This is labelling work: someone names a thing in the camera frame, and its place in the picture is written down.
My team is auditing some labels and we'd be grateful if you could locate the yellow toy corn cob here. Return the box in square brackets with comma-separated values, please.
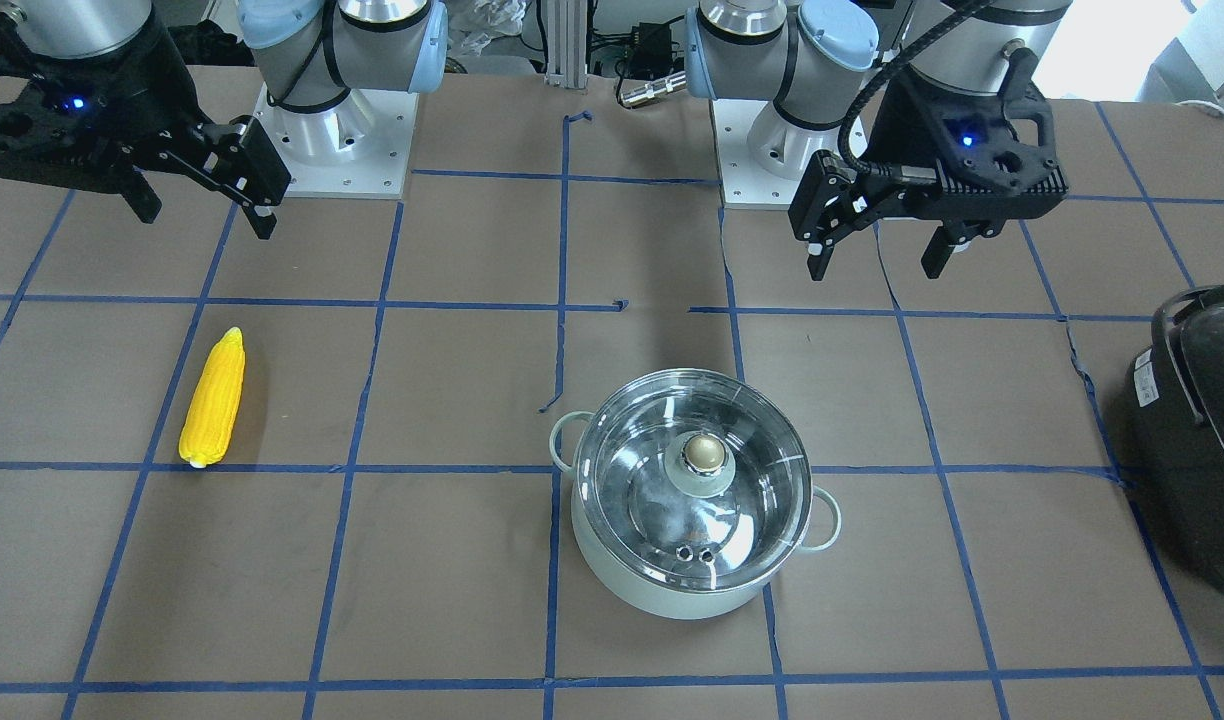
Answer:
[177, 327, 246, 469]

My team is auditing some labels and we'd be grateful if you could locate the glass pot lid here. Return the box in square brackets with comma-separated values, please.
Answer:
[572, 369, 813, 593]

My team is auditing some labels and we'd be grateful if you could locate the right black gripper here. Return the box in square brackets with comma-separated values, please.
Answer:
[0, 20, 291, 240]

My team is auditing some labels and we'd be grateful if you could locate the pale green electric pot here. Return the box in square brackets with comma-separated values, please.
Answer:
[550, 369, 843, 621]

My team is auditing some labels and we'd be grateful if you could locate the black power adapter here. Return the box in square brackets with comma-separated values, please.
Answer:
[622, 22, 674, 80]

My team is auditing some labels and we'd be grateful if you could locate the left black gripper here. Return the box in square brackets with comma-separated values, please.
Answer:
[787, 61, 1069, 280]

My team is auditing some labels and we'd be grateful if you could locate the silver metal connector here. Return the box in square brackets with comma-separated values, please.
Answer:
[616, 70, 688, 110]

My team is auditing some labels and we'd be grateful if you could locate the aluminium profile post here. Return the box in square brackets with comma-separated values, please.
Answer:
[539, 0, 592, 94]

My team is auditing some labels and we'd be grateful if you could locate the black corrugated cable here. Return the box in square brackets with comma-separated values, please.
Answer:
[838, 0, 988, 181]

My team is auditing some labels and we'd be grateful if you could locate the black rice cooker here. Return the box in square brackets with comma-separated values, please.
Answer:
[1129, 284, 1224, 594]

